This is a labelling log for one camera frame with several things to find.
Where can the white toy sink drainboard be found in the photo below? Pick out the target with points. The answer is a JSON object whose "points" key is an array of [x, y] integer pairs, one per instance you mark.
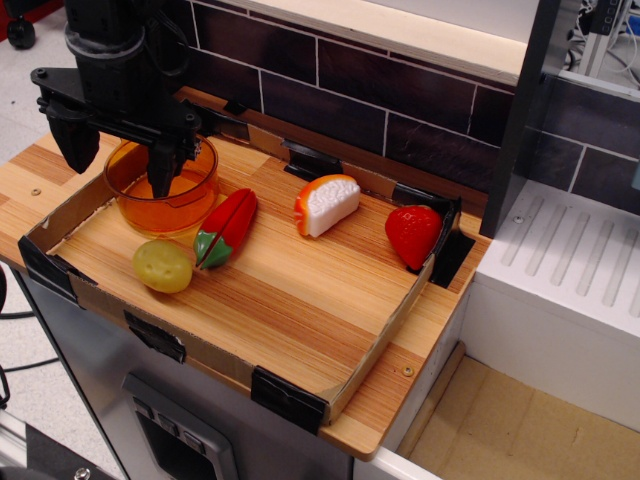
{"points": [[571, 257]]}

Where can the black caster wheel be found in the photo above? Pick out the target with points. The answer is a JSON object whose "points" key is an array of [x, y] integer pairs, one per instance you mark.
{"points": [[21, 33]]}

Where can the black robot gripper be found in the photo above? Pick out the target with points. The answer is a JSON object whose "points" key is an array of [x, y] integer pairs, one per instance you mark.
{"points": [[117, 88]]}

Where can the cardboard fence with black tape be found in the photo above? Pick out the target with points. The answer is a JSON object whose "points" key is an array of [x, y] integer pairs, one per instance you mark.
{"points": [[296, 323]]}

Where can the red toy strawberry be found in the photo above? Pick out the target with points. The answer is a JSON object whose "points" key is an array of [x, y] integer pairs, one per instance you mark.
{"points": [[413, 232]]}

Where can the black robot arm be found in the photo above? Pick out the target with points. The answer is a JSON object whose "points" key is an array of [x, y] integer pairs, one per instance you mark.
{"points": [[114, 21]]}

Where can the grey toy oven front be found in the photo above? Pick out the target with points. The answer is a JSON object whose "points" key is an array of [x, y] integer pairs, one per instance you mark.
{"points": [[162, 419]]}

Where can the yellow toy potato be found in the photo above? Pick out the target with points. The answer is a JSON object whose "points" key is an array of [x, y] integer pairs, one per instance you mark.
{"points": [[162, 266]]}

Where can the red toy chili pepper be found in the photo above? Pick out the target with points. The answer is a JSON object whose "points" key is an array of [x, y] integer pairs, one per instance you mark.
{"points": [[223, 231]]}

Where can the orange transparent plastic pot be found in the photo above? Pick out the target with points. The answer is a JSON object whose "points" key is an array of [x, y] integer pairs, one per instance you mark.
{"points": [[192, 196]]}

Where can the dark grey vertical post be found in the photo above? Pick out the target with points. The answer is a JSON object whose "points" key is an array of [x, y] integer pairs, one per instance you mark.
{"points": [[544, 59]]}

